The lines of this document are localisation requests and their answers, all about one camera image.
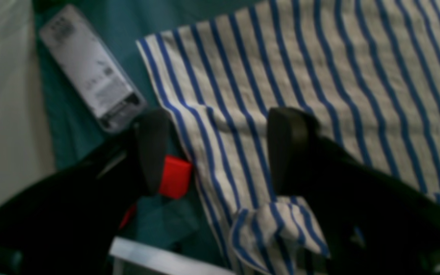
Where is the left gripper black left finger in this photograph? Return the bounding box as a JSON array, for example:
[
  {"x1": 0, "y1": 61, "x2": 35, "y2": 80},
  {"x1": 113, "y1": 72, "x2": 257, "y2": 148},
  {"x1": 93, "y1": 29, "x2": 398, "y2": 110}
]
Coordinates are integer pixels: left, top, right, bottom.
[{"x1": 0, "y1": 108, "x2": 170, "y2": 275}]

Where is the red cube block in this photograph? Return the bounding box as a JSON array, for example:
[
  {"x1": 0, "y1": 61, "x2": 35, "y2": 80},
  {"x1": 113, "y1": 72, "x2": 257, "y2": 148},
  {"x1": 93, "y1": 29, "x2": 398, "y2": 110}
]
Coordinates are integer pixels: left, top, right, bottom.
[{"x1": 159, "y1": 155, "x2": 193, "y2": 199}]

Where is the blue white striped T-shirt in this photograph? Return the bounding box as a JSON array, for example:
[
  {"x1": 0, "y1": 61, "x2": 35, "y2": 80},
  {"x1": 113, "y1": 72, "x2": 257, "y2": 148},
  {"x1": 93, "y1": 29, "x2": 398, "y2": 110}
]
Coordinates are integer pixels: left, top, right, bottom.
[{"x1": 137, "y1": 0, "x2": 440, "y2": 275}]

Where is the white folded paper sheet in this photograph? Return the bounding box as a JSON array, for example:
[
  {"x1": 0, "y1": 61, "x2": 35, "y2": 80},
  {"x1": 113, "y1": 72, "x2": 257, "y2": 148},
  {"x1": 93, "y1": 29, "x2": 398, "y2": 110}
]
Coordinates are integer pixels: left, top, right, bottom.
[{"x1": 109, "y1": 236, "x2": 234, "y2": 275}]

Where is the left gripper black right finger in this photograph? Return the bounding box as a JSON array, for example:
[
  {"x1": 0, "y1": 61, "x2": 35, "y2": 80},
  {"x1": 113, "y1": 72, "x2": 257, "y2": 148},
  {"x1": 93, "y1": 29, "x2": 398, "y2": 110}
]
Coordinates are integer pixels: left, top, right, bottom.
[{"x1": 267, "y1": 107, "x2": 440, "y2": 275}]

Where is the clear blister pack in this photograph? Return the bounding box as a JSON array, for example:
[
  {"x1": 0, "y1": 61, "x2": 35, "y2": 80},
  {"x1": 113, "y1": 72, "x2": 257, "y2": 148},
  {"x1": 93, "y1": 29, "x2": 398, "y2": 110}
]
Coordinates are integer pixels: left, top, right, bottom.
[{"x1": 39, "y1": 4, "x2": 147, "y2": 133}]

